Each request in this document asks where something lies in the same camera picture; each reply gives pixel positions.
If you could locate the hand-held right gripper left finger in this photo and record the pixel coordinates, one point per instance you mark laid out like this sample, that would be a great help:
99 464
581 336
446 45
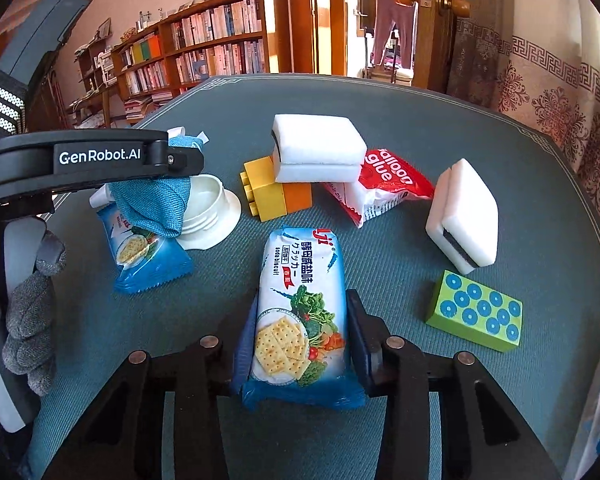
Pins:
230 355

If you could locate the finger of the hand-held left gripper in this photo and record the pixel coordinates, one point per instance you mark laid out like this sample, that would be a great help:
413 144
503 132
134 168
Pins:
177 162

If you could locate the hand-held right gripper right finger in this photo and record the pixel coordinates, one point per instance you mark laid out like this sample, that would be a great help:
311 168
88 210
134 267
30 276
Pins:
362 350

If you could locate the blue cloth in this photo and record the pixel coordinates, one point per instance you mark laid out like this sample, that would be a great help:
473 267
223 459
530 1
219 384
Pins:
150 205

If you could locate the blue cracker packet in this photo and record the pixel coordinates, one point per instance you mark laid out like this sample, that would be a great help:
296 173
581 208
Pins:
140 260
300 310

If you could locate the green block with blue dots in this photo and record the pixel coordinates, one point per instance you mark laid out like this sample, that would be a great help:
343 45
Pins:
475 317

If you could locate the white sponge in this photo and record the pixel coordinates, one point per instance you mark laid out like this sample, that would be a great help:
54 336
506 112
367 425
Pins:
465 210
320 147

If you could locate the person's left forearm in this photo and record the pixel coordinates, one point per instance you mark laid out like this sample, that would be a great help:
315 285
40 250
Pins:
35 45

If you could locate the person's left hand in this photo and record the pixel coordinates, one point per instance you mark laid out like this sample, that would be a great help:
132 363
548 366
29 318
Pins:
30 320

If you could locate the yellow building block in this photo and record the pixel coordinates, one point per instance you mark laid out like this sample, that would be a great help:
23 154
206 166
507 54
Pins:
262 190

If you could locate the wooden bookshelf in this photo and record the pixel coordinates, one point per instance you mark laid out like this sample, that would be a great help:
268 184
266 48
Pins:
205 45

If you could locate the orange building block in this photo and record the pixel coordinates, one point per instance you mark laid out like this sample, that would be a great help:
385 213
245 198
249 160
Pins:
297 199

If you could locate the red and white glue packet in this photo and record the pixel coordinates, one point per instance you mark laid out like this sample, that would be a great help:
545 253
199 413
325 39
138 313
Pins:
395 185

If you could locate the hanging purple pants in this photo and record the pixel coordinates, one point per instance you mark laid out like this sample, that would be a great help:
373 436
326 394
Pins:
392 25

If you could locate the wooden door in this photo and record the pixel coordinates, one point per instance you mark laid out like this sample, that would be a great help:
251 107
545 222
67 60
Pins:
435 35

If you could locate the patterned curtain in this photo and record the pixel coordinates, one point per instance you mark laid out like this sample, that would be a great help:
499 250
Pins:
555 100

